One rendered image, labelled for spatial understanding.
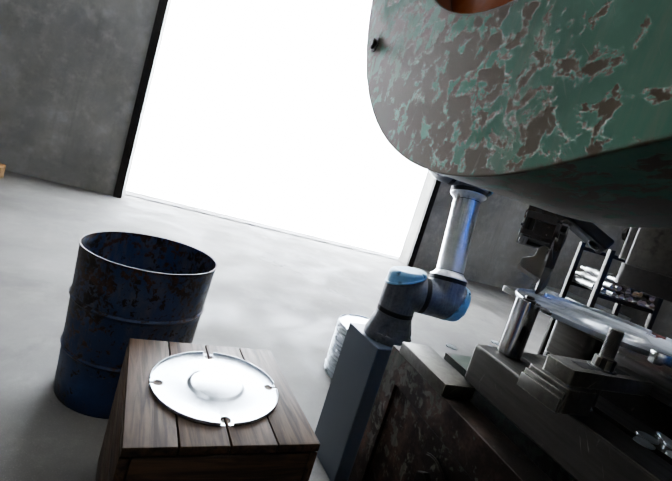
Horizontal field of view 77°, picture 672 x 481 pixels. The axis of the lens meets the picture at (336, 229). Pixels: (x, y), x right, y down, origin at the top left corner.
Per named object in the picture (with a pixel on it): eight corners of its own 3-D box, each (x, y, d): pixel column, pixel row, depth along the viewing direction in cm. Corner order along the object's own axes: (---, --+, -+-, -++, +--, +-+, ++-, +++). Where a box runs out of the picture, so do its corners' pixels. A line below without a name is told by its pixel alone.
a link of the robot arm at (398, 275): (374, 297, 138) (387, 258, 136) (412, 307, 140) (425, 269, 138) (381, 309, 126) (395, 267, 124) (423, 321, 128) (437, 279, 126)
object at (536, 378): (516, 383, 53) (545, 308, 52) (605, 395, 60) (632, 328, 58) (554, 413, 48) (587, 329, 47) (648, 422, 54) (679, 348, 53)
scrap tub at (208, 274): (65, 347, 155) (95, 223, 150) (183, 360, 171) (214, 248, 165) (24, 418, 117) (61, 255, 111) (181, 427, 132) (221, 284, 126)
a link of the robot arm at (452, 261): (409, 310, 138) (448, 153, 144) (451, 321, 140) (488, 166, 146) (422, 315, 126) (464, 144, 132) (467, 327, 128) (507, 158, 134)
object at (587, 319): (630, 358, 52) (633, 352, 52) (481, 281, 79) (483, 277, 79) (757, 382, 63) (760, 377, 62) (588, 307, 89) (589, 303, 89)
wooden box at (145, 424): (98, 460, 110) (128, 337, 106) (239, 455, 127) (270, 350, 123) (75, 622, 75) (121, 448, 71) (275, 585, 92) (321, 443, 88)
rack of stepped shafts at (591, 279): (561, 391, 270) (616, 251, 259) (529, 360, 316) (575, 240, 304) (624, 409, 271) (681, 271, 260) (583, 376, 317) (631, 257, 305)
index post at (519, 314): (495, 348, 66) (516, 291, 65) (510, 350, 67) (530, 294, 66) (508, 357, 63) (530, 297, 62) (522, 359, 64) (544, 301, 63)
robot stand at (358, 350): (310, 444, 143) (349, 321, 137) (354, 442, 151) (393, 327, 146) (332, 485, 127) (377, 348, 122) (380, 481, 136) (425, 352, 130)
